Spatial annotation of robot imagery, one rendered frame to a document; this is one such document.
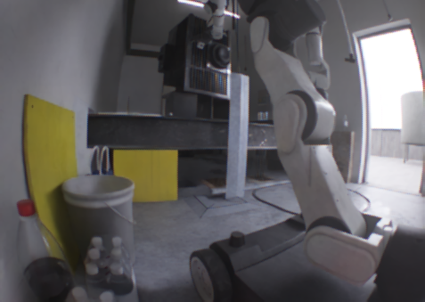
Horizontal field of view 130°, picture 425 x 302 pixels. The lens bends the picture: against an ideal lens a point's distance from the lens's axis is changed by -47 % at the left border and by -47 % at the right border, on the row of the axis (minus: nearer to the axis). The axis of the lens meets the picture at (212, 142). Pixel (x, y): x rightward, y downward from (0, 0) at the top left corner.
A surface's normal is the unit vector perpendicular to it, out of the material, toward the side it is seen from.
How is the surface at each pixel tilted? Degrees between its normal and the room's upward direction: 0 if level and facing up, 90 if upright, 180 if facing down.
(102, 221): 93
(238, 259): 45
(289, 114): 90
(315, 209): 90
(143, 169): 90
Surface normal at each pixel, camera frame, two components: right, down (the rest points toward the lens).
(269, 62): -0.70, 0.34
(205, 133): 0.42, 0.05
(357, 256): -0.88, -0.01
